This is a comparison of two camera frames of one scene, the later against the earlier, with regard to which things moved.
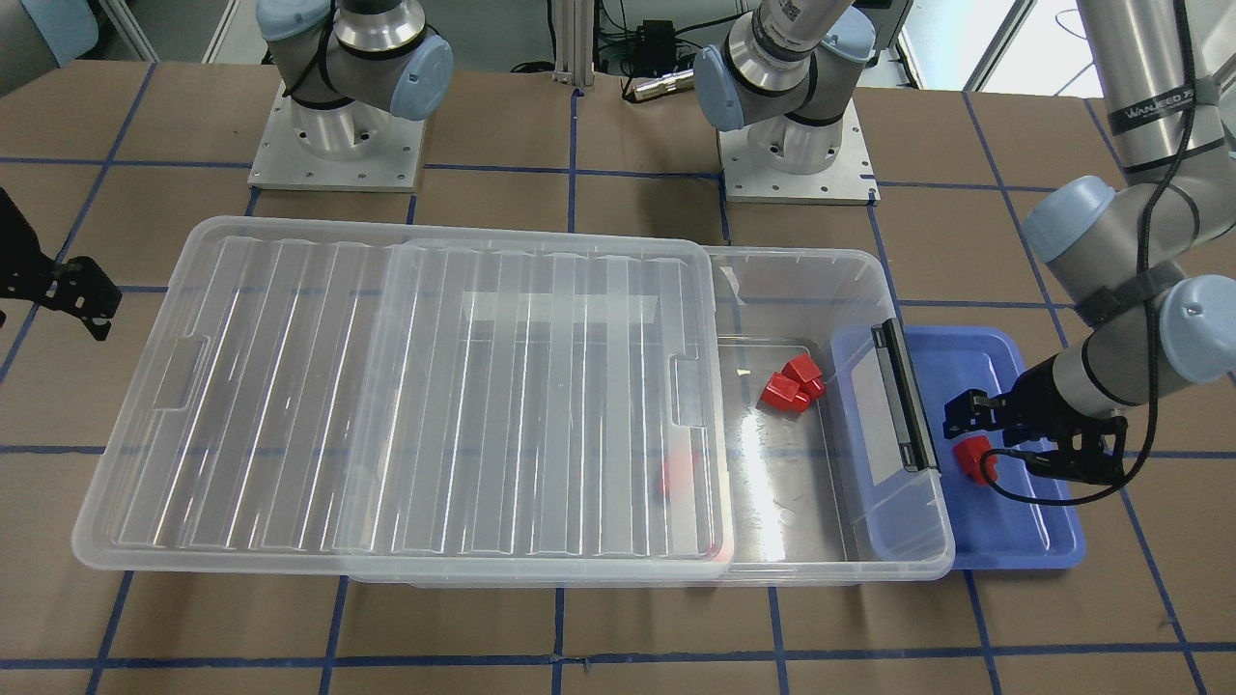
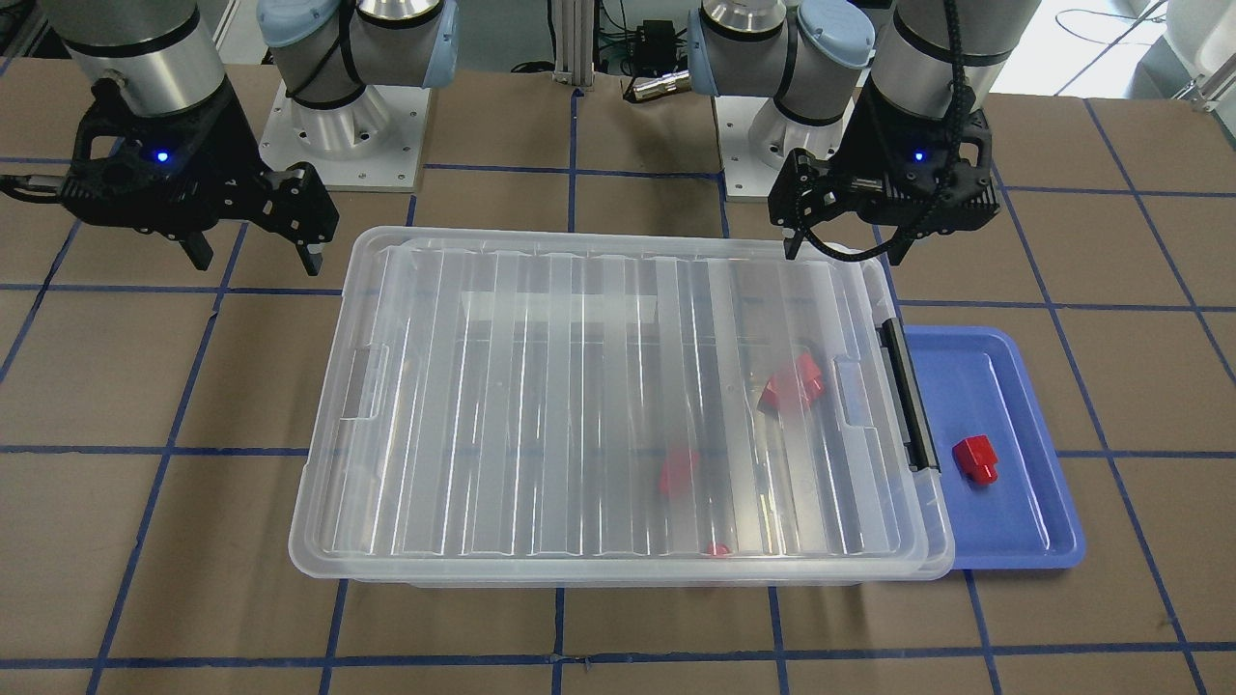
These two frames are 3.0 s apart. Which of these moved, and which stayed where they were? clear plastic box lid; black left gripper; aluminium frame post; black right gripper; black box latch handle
Moved: black left gripper; clear plastic box lid; black right gripper
Stayed: aluminium frame post; black box latch handle
